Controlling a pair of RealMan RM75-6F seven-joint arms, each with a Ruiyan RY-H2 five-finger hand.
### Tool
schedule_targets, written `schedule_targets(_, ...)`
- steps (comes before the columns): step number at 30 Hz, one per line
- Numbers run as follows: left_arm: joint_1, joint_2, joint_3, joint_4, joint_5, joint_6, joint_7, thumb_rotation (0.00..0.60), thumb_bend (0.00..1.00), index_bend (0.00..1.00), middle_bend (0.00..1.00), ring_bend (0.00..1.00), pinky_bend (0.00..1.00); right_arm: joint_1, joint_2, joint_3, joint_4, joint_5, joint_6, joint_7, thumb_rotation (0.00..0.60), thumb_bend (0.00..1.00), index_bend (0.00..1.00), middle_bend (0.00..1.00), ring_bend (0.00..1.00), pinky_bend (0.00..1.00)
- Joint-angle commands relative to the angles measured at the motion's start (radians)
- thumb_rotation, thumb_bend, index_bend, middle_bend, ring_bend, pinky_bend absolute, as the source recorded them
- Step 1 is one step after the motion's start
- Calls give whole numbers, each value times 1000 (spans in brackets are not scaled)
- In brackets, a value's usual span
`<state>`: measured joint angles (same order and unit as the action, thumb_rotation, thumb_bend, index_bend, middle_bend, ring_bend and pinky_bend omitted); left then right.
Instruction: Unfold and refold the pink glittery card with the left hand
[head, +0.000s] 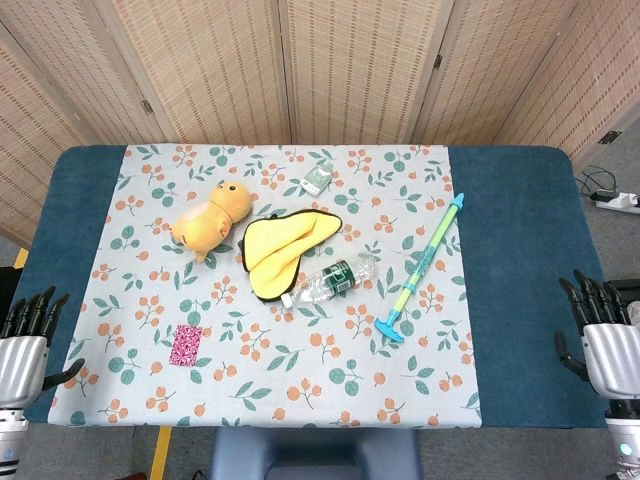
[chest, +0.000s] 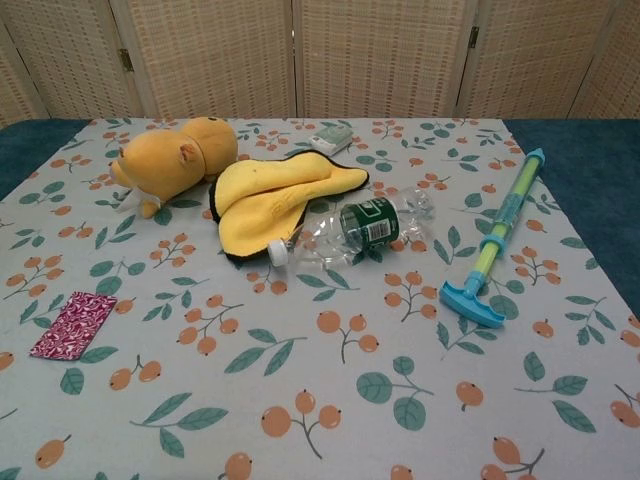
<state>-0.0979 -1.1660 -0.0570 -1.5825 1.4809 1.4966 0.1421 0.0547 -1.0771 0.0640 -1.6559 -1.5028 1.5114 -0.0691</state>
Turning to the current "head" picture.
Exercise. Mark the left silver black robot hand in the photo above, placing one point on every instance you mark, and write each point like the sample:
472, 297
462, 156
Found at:
22, 365

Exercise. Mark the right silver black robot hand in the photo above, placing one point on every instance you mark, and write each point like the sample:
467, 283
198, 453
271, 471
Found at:
612, 360

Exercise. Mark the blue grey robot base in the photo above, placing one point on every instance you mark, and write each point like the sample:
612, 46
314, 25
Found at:
315, 455

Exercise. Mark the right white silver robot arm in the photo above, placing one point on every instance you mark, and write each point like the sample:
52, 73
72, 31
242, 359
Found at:
625, 440

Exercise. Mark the black equipment box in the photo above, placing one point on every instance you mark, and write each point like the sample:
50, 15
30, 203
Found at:
7, 295

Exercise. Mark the dark blue table cover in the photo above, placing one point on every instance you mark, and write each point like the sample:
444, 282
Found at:
520, 250

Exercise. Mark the white power strip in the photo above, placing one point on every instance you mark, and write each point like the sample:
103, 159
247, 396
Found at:
617, 202

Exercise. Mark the green blue water squirter toy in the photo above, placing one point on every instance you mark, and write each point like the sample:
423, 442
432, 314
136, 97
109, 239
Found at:
425, 260

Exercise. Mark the yellow plush duck toy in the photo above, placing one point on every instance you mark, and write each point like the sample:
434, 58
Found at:
210, 220

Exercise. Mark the floral printed tablecloth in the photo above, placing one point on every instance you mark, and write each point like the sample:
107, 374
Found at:
280, 360

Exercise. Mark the yellow cloth with black trim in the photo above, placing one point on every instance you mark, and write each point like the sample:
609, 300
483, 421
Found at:
275, 250

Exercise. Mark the clear plastic bottle green label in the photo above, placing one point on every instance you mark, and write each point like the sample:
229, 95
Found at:
336, 280

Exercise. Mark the small green white box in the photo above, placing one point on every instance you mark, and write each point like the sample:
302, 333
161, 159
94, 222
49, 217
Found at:
317, 178

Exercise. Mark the woven bamboo folding screen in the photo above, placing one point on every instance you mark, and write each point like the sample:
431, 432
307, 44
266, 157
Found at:
225, 75

